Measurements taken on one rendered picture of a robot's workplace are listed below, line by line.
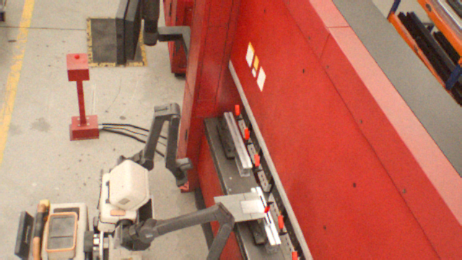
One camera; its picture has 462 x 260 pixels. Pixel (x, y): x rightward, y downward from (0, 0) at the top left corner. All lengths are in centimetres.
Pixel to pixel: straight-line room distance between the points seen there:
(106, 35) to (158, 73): 81
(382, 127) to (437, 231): 35
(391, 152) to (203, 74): 179
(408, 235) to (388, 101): 42
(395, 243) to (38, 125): 354
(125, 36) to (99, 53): 222
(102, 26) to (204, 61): 279
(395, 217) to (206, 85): 187
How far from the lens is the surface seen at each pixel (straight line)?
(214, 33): 294
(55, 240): 278
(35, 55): 535
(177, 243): 380
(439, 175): 148
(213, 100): 330
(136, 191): 236
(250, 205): 282
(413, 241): 160
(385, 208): 168
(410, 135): 155
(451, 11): 425
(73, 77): 393
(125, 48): 316
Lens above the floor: 326
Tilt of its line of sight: 45 degrees down
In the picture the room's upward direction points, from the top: 12 degrees clockwise
